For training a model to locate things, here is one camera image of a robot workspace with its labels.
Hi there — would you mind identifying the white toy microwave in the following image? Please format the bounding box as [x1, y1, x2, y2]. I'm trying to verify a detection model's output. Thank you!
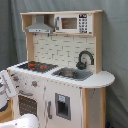
[55, 14, 93, 34]

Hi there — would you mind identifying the black toy faucet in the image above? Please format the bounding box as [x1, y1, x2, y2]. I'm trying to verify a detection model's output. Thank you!
[76, 50, 94, 70]

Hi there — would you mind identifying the grey toy sink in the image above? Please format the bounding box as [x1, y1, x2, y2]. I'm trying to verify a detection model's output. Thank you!
[53, 67, 92, 81]

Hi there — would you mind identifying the grey ice dispenser panel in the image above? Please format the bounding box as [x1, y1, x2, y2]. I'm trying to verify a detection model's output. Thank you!
[55, 94, 71, 120]

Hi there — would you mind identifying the grey range hood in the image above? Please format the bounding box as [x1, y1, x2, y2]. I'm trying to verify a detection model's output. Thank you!
[25, 15, 53, 34]

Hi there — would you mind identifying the white oven door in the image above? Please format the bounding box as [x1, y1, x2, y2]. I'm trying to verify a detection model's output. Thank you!
[18, 89, 44, 126]

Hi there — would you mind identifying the right red oven knob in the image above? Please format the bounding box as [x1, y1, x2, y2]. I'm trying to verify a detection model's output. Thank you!
[32, 81, 37, 87]

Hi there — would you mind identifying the grey backdrop curtain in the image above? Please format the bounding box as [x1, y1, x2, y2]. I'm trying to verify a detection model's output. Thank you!
[0, 0, 128, 128]

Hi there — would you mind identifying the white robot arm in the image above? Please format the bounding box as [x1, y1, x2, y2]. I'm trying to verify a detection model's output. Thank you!
[0, 70, 40, 128]

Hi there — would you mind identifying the black toy stovetop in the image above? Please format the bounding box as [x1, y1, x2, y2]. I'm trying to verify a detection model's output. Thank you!
[20, 61, 56, 73]

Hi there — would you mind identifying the wooden toy kitchen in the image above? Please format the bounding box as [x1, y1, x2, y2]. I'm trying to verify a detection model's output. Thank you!
[6, 9, 116, 128]

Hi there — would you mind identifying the white cabinet door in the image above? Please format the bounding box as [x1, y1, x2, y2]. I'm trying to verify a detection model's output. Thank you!
[45, 81, 82, 128]

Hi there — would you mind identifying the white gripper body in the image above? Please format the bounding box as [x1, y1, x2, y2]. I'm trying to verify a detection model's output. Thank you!
[0, 70, 16, 98]

